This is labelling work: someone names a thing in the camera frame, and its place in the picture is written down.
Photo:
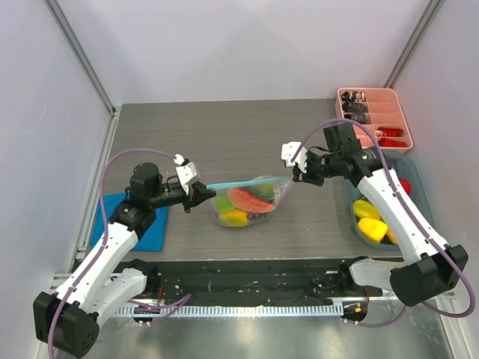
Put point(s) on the black parts in tray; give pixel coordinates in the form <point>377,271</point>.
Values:
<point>353,104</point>

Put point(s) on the yellow bell pepper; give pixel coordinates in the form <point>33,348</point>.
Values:
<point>364,209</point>

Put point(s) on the watermelon slice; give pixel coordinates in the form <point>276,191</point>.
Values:
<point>246,202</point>

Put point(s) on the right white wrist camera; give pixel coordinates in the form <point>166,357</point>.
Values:
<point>294,154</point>

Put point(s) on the clear zip top bag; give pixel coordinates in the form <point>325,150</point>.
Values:
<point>282,187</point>

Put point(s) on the orange green mango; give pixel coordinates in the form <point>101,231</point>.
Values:
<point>234,218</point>

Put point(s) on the pink compartment tray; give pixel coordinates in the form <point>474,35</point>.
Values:
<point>383,110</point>

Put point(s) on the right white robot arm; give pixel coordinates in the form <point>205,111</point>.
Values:
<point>430,266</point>

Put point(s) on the purple grape bunch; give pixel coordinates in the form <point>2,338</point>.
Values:
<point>257,216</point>

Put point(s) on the blue folded cloth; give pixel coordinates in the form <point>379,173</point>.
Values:
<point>152,240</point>

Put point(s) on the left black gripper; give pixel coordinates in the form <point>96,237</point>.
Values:
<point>197,193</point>

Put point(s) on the blue fruit bin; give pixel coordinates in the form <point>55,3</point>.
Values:
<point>405,169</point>

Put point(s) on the green starfruit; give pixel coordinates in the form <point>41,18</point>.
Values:
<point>223,205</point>

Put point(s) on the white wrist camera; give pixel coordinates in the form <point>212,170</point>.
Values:
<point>187,172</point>
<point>294,154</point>

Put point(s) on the white slotted cable duct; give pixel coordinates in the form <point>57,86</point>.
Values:
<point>186,312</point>

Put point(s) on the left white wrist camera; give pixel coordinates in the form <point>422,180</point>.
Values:
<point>187,172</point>

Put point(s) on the red clips in tray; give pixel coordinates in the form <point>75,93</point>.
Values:
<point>390,137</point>

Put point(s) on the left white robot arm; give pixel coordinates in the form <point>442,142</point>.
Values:
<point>70,319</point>

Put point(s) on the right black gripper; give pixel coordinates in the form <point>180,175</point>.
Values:
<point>307,173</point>

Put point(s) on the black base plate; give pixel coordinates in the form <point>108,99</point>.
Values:
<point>216,282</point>

